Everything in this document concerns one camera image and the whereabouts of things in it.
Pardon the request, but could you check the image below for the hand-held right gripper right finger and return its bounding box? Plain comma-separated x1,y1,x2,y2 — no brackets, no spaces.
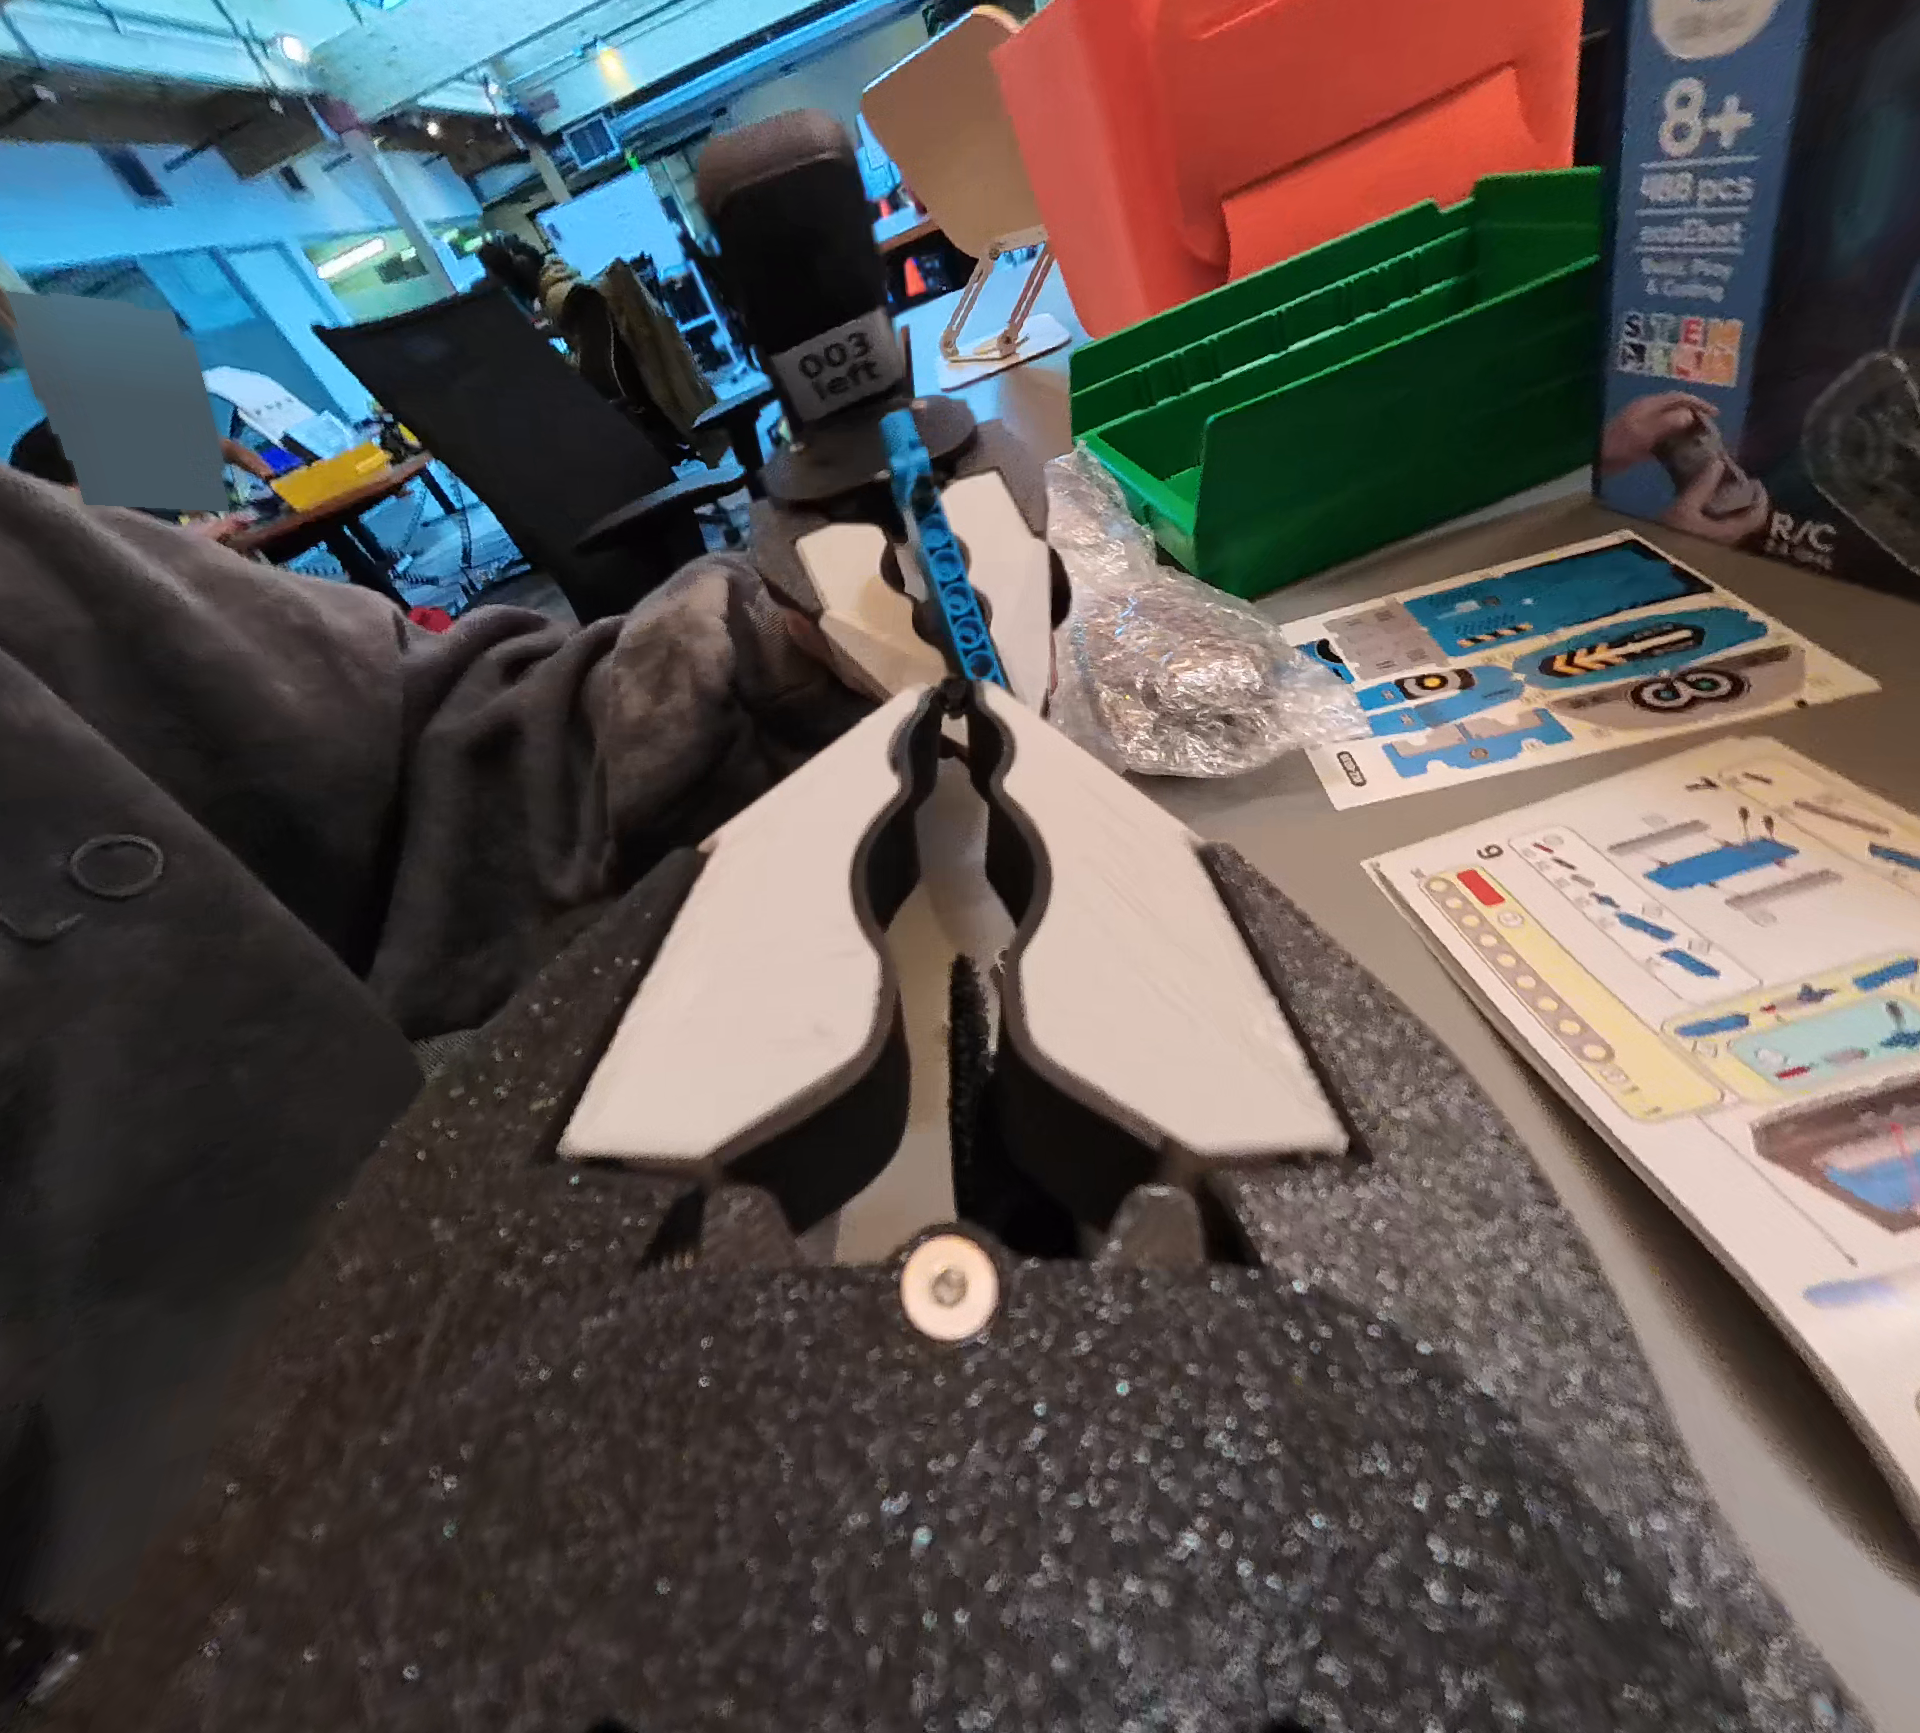
973,689,1357,1183

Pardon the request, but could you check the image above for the open instruction booklet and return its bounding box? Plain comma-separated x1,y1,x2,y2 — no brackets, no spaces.
1361,732,1920,1541

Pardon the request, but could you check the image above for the yellow plastic bin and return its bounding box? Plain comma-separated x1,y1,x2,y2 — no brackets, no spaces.
271,443,400,512

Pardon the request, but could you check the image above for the clear bubble wrap bag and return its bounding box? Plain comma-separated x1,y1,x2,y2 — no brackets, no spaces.
1040,443,1357,780

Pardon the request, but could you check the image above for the blue perforated building beam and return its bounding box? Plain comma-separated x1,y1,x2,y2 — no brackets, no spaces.
880,408,1013,707

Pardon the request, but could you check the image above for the blue sticker sheet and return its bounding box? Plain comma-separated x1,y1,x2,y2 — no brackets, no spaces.
1282,530,1882,814

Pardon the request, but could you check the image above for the person's dark jacket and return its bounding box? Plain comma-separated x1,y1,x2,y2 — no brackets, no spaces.
0,647,431,1679

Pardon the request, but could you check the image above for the grey desk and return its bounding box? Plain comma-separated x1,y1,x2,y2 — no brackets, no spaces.
898,264,1920,1733

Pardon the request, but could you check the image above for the wooden laptop stand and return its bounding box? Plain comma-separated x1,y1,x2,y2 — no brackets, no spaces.
864,5,1074,373

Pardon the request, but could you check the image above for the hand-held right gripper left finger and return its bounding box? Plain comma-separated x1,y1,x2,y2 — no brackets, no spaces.
556,689,924,1183

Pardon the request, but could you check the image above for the olive jacket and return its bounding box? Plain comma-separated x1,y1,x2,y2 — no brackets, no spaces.
539,258,723,432

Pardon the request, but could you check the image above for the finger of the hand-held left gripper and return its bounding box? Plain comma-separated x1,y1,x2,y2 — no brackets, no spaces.
944,473,1059,707
794,519,923,707

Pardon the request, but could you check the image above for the green plastic bin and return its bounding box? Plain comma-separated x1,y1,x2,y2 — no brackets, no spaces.
1067,168,1602,601

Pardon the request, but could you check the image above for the person's left forearm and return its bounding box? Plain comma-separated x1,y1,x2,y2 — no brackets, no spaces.
0,465,843,1044

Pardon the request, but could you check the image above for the orange felt bag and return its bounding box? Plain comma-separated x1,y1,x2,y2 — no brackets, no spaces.
991,0,1597,343

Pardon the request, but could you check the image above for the black mesh office chair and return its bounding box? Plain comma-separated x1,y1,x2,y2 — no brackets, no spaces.
313,283,750,625

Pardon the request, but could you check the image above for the dark blue toy set box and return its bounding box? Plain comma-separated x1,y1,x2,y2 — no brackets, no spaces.
1574,0,1920,601

